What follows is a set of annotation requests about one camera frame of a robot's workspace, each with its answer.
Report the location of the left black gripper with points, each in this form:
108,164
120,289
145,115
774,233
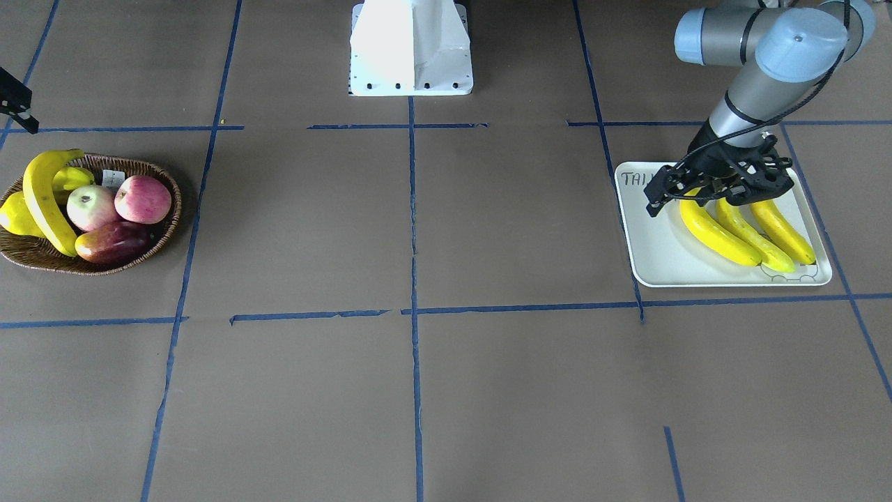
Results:
705,156

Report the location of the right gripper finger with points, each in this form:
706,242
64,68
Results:
16,102

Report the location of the yellow banana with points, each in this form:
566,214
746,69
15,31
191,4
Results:
712,235
771,256
39,198
782,233

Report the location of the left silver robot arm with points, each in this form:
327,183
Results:
785,55

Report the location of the woven wicker basket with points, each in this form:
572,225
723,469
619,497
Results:
39,253

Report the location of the white bear-print tray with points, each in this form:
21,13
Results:
665,255

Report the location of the yellow star fruit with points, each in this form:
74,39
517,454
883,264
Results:
72,177

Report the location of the yellow lemon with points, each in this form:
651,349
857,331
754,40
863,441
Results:
16,218

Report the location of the white paper label tag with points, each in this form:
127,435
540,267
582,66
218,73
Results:
112,179

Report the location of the pink peach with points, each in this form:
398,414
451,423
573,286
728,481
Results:
92,206

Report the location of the red apple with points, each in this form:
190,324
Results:
143,199

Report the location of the dark purple fruit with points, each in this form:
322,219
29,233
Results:
114,244

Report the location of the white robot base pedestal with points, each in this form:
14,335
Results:
410,48

